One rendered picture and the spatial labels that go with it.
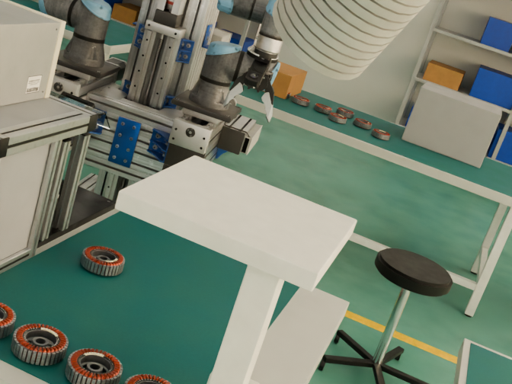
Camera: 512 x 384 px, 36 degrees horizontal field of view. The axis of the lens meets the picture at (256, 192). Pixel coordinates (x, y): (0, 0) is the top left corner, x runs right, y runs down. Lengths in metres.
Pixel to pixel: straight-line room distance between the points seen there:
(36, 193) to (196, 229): 0.75
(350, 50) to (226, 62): 1.78
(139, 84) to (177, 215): 1.75
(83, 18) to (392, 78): 6.00
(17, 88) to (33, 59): 0.08
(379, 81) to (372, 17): 7.62
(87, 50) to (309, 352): 1.47
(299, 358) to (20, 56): 0.99
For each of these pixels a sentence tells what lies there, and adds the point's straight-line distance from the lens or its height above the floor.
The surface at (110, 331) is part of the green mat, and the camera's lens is 1.85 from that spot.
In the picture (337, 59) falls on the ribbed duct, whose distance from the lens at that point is 1.10.
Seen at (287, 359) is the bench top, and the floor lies 0.75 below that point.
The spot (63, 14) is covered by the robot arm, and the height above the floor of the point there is 1.19.
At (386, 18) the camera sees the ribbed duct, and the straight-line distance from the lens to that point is 1.06.
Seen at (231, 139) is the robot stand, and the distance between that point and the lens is 3.01.
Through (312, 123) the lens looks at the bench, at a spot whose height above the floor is 0.74.
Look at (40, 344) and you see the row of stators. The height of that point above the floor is 0.78.
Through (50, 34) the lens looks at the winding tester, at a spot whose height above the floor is 1.29.
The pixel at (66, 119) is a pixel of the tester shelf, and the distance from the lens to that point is 2.01.
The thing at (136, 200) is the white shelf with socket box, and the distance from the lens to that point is 1.36.
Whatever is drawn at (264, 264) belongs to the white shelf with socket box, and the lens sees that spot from 1.31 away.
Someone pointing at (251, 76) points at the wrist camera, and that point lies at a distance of 2.29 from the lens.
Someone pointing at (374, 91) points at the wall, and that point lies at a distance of 8.69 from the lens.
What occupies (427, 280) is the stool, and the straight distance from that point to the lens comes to 3.36.
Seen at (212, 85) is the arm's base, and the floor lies 1.11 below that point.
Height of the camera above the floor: 1.69
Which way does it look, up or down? 18 degrees down
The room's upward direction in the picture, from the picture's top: 18 degrees clockwise
